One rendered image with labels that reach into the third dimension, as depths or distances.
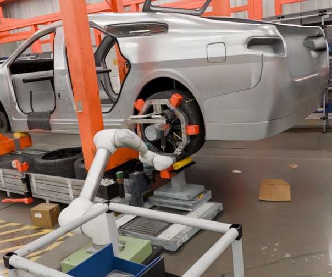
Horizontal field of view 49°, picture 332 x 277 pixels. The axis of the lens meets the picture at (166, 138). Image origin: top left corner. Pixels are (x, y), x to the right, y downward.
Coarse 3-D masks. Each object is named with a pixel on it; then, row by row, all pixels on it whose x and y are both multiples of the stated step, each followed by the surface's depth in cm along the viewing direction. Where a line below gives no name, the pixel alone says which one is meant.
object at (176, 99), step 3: (177, 93) 316; (174, 96) 311; (177, 96) 311; (180, 96) 314; (171, 99) 313; (174, 99) 312; (177, 99) 310; (180, 99) 313; (171, 102) 314; (174, 102) 312; (177, 102) 311; (180, 102) 316; (174, 105) 313; (177, 105) 314
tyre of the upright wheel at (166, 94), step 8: (152, 96) 335; (160, 96) 330; (168, 96) 324; (184, 96) 325; (192, 96) 332; (184, 104) 317; (192, 104) 322; (184, 112) 319; (192, 112) 316; (200, 112) 325; (192, 120) 316; (200, 120) 321; (200, 128) 321; (192, 136) 319; (200, 136) 324; (192, 144) 322; (200, 144) 332; (192, 152) 331
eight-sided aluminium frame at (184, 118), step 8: (144, 104) 332; (168, 104) 316; (144, 112) 335; (176, 112) 315; (184, 120) 310; (184, 128) 313; (144, 136) 347; (184, 136) 315; (184, 144) 316; (160, 152) 342; (176, 152) 323
